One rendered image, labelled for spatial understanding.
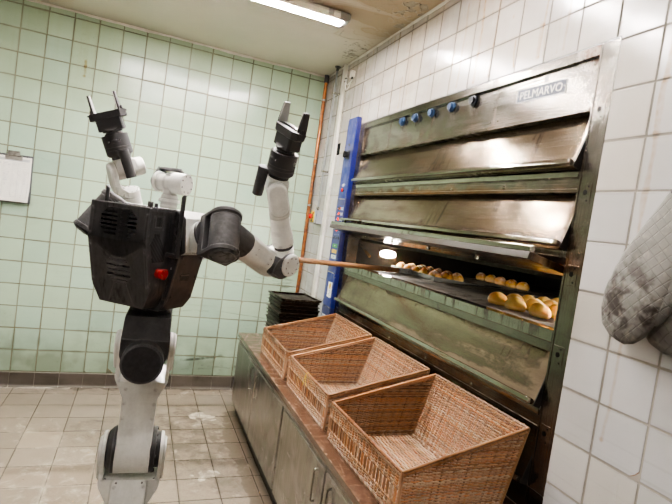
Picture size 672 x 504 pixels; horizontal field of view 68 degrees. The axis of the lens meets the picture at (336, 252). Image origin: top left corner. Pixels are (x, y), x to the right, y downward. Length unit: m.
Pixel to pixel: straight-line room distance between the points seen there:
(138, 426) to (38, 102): 2.74
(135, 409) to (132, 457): 0.14
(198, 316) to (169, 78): 1.78
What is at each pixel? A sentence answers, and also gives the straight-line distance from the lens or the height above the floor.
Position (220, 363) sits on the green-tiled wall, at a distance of 4.17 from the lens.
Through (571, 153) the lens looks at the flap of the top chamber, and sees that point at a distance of 1.81.
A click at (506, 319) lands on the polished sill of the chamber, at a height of 1.17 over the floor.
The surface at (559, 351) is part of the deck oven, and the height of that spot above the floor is 1.12.
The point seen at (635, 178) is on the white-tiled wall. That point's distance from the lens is 1.66.
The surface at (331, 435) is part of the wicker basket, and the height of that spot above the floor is 0.61.
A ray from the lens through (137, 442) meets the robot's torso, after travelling 1.77.
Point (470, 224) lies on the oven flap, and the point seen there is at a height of 1.50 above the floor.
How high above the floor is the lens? 1.42
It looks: 3 degrees down
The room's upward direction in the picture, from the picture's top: 8 degrees clockwise
